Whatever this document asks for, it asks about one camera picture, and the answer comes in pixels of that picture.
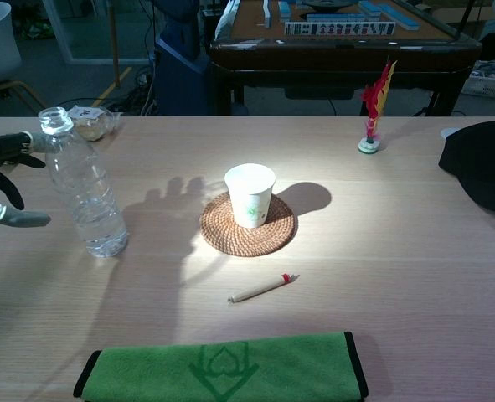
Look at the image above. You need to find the wooden pen with red cap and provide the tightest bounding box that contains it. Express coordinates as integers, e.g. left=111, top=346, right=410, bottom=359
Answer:
left=227, top=273, right=301, bottom=304

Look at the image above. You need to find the black baseball cap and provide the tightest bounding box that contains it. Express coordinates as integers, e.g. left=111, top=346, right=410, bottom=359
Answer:
left=438, top=118, right=495, bottom=215

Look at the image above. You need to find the clear plastic bottle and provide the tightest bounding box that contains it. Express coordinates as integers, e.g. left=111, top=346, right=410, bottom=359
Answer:
left=38, top=106, right=130, bottom=259

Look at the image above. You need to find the row of face-up mahjong tiles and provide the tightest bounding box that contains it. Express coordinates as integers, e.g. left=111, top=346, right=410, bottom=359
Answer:
left=284, top=21, right=397, bottom=37

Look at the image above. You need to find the clear packet of cookies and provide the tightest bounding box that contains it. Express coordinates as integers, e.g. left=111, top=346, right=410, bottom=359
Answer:
left=66, top=105, right=121, bottom=142

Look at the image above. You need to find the red feather shuttlecock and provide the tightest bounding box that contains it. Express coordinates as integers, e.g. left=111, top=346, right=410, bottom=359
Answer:
left=358, top=58, right=398, bottom=155

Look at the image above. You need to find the white plastic basket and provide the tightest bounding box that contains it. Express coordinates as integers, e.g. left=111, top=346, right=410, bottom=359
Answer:
left=460, top=60, right=495, bottom=101

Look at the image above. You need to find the dark wooden mahjong table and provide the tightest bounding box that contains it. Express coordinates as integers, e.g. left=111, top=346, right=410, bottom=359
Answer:
left=209, top=0, right=482, bottom=117

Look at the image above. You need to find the blue chair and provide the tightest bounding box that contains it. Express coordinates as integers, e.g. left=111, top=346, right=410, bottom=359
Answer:
left=152, top=0, right=210, bottom=117

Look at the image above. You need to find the green microfiber cloth black trim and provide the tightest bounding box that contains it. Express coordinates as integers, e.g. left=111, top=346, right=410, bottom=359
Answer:
left=72, top=331, right=369, bottom=402

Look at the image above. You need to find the white paper cup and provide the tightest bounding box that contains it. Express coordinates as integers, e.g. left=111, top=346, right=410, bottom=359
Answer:
left=224, top=162, right=276, bottom=229

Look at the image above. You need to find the round woven rattan coaster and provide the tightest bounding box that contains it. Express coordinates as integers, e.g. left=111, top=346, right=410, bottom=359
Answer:
left=199, top=191, right=298, bottom=258

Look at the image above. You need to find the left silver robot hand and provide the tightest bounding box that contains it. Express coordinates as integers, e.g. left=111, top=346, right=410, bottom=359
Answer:
left=0, top=131, right=52, bottom=229

